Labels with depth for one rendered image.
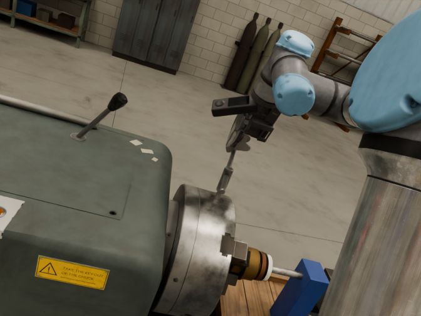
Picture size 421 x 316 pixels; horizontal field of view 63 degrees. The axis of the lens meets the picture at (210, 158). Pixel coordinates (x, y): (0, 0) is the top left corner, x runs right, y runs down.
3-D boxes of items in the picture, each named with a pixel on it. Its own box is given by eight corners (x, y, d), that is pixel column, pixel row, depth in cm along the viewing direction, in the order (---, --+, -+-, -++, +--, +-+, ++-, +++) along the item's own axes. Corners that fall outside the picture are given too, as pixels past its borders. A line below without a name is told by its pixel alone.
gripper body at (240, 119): (263, 145, 88) (287, 111, 80) (232, 135, 86) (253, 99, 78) (262, 126, 93) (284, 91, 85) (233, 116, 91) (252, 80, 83)
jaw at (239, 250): (203, 260, 84) (218, 255, 74) (206, 240, 86) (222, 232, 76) (244, 270, 86) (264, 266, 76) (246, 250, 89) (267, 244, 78)
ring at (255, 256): (240, 259, 84) (273, 267, 86) (235, 234, 92) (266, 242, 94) (226, 284, 88) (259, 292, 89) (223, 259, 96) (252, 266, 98)
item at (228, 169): (216, 212, 83) (233, 171, 79) (208, 209, 83) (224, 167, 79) (217, 209, 85) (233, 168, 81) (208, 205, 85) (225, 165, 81)
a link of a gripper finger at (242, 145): (242, 163, 94) (257, 141, 88) (222, 157, 93) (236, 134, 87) (242, 155, 96) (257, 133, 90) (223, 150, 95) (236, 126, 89)
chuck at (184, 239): (143, 342, 77) (187, 227, 66) (152, 253, 106) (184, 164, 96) (158, 345, 77) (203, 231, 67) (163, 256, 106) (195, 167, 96)
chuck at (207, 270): (158, 345, 77) (203, 231, 67) (163, 256, 106) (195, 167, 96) (196, 351, 79) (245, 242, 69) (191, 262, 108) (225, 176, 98)
